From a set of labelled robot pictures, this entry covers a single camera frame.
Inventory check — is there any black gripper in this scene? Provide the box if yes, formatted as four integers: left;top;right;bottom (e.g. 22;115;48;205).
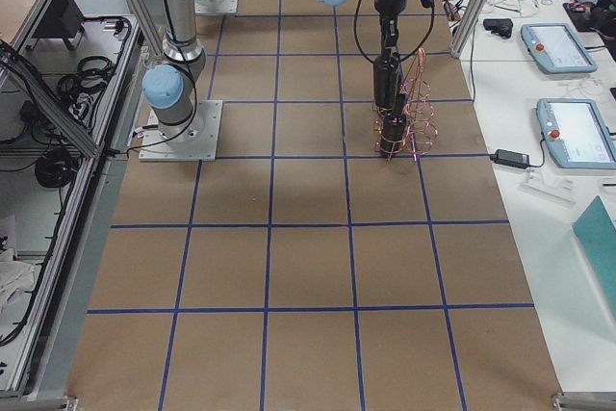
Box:
374;0;407;52

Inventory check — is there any dark wine bottle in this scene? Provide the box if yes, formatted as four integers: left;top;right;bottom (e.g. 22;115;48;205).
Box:
379;93;407;159
372;52;401;116

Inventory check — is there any teach pendant tablet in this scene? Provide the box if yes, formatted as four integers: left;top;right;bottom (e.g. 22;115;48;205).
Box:
536;98;615;170
521;23;598;74

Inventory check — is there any black power adapter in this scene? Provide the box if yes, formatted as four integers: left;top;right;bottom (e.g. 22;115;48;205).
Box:
490;149;530;169

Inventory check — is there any teal folder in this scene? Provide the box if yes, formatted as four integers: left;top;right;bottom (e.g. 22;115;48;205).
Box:
573;196;615;292

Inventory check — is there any white cloth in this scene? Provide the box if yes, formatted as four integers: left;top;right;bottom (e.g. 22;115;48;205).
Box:
0;213;38;316

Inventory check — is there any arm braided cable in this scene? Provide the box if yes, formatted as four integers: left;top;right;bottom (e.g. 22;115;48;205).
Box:
353;0;437;65

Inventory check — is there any copper wire bottle basket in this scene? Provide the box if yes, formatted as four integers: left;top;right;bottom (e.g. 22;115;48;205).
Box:
373;48;438;160

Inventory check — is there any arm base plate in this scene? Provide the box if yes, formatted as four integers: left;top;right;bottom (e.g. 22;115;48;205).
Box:
194;0;239;15
139;100;223;162

